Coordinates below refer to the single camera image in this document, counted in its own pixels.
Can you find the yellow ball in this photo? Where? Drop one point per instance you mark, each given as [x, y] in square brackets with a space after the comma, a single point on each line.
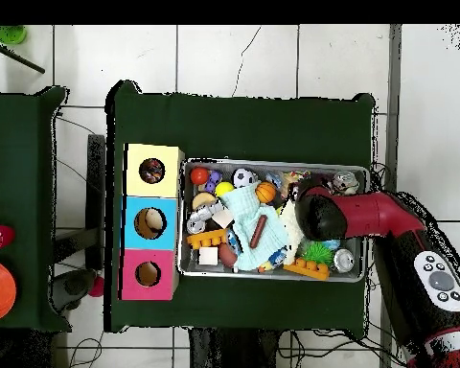
[224, 189]

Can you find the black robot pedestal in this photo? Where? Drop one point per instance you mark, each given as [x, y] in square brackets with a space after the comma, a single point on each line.
[230, 349]

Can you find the long orange toy brick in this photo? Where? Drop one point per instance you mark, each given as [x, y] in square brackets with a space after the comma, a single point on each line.
[306, 270]

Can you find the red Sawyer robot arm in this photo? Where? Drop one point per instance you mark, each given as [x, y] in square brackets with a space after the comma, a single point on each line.
[368, 214]

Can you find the black and white soccer ball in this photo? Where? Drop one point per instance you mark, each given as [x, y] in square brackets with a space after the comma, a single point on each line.
[243, 178]

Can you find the wooden box with three holes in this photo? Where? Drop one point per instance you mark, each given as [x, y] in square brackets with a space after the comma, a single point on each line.
[165, 184]

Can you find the brown toy sausage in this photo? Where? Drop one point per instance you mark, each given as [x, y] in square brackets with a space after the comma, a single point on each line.
[258, 232]

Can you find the silver mesh bin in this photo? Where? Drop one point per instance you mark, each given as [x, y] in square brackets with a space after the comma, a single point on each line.
[276, 164]

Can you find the small orange basketball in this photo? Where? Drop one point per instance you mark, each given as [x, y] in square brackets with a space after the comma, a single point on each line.
[266, 193]

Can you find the black metal stand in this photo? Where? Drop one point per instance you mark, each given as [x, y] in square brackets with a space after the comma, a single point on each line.
[96, 172]

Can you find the black rod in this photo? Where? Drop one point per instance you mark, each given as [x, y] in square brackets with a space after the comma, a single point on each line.
[19, 59]

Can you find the grey rounded device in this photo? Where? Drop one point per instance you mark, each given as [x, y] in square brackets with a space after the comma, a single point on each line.
[73, 287]

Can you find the green round object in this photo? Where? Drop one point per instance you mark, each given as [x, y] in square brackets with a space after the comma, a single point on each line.
[9, 34]

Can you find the silver toy robot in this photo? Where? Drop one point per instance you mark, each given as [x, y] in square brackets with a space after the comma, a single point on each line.
[203, 216]

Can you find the mint green cloth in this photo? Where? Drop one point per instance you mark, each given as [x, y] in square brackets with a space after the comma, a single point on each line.
[245, 207]

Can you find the cream cloth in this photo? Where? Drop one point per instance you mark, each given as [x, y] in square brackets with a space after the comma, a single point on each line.
[293, 226]

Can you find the dark green table cloth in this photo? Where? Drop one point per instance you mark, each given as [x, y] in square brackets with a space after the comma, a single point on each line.
[234, 130]
[19, 153]

